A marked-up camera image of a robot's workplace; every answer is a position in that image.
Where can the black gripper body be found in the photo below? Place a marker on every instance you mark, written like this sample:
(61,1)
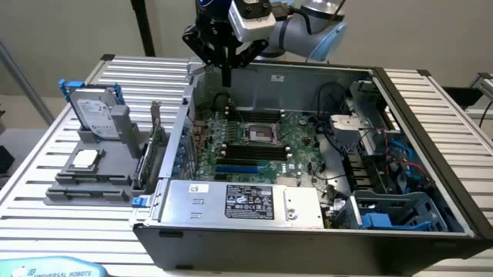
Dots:
(211,17)

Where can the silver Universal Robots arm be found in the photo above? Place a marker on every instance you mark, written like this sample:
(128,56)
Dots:
(303,26)

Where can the black RAM slot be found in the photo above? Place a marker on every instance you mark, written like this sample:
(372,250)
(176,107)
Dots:
(254,112)
(258,150)
(258,146)
(256,153)
(256,157)
(254,120)
(254,115)

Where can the dark RAM stick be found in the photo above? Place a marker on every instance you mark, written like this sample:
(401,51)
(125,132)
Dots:
(92,191)

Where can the black pole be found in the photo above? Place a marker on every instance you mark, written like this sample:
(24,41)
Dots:
(144,26)

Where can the black table corner cap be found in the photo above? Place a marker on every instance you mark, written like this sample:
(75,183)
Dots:
(107,57)
(423,72)

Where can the CPU socket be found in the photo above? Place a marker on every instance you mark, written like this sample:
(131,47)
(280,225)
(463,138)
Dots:
(260,132)

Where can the green motherboard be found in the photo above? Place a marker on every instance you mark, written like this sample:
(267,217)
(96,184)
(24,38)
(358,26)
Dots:
(296,135)

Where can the silver hard disk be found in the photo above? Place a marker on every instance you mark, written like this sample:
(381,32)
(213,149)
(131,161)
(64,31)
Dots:
(93,112)

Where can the graphics card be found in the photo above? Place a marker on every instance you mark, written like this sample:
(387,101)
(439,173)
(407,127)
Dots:
(151,150)

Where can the long black expansion slot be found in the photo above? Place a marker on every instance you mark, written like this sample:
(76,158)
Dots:
(240,163)

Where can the blue expansion slot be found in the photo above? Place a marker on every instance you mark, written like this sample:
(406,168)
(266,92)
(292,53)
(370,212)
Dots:
(236,170)

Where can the grey parts rack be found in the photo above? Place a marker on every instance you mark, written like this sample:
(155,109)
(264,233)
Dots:
(111,150)

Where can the short black expansion slot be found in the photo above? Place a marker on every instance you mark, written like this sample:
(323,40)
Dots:
(220,177)

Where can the small silver chipset heatsink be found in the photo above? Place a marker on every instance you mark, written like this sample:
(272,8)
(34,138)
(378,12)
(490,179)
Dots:
(287,181)

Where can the grey slanted metal bar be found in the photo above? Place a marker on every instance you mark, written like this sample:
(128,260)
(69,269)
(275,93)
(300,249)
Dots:
(26,83)

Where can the silver CPU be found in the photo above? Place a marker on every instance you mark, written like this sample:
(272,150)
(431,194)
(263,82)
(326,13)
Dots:
(88,158)

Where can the silver power supply unit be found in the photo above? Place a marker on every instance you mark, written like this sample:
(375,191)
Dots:
(215,207)

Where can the blue case latch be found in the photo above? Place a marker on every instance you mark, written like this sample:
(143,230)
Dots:
(139,201)

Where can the black box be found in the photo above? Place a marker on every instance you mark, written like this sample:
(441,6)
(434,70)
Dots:
(462,96)

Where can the dark object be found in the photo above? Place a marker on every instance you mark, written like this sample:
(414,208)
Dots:
(5,158)

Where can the grey and blue disk bay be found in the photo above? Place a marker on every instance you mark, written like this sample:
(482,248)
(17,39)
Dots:
(403,207)

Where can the black open PC case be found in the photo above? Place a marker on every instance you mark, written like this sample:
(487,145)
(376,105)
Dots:
(268,248)

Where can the light blue Universal Robots cap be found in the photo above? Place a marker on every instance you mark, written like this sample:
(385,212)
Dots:
(49,268)

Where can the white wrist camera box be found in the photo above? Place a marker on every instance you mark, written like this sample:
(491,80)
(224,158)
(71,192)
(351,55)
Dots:
(251,20)

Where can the silver metal drive bracket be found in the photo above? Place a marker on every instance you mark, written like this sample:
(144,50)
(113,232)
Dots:
(346,127)

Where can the blue disk caddy bracket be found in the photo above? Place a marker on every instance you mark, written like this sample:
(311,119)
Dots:
(71,84)

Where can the black fan duct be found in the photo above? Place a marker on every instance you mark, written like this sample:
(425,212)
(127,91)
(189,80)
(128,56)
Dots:
(362,173)

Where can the aluminium frame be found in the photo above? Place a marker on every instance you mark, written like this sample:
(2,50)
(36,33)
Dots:
(481,86)

